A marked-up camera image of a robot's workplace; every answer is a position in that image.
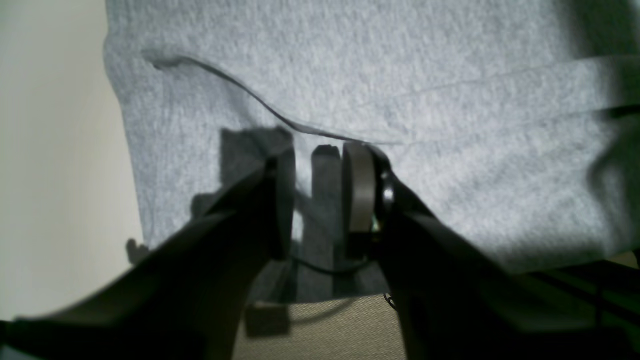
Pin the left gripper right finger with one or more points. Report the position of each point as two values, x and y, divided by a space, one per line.
452 301

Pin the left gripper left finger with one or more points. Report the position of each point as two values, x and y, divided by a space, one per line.
185 299

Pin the grey T-shirt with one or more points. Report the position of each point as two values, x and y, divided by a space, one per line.
515 121

